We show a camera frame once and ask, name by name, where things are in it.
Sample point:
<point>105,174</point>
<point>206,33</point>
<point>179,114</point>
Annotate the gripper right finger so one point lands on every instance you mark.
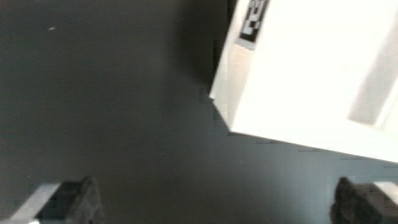
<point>364,203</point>

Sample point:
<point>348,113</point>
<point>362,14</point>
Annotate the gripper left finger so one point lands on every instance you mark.
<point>64,203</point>

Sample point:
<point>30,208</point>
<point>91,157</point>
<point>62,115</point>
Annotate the white drawer housing box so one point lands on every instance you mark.
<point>306,82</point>

